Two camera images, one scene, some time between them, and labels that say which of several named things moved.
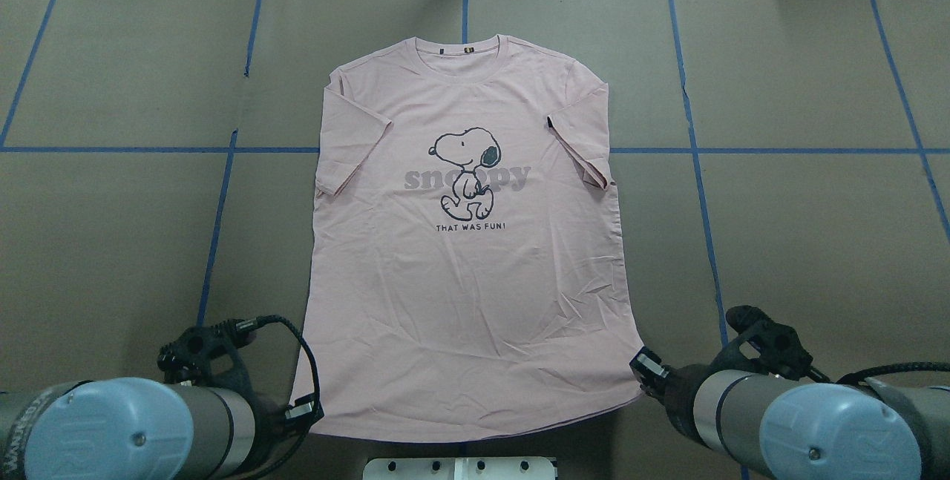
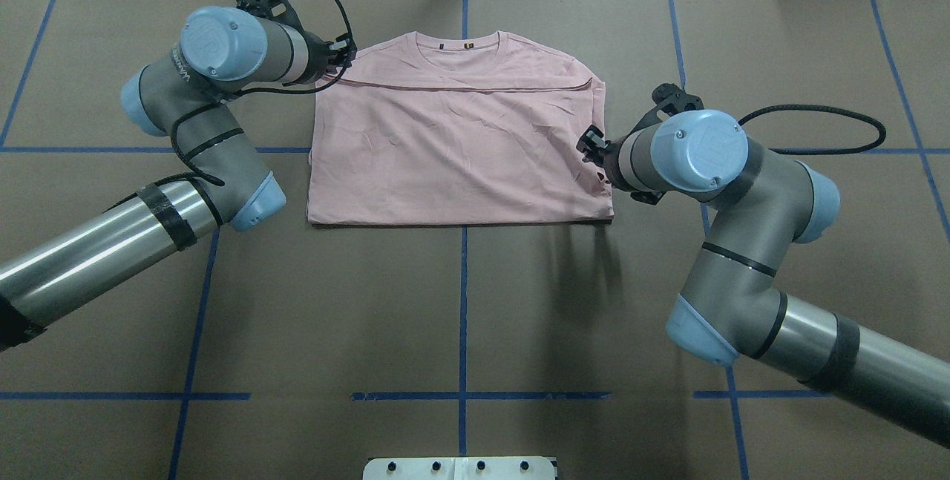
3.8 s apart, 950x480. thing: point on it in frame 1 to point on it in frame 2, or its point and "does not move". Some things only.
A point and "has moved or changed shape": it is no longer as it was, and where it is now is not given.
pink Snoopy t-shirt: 465,277 has moved or changed shape
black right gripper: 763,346 to 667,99
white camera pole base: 459,468 does not move
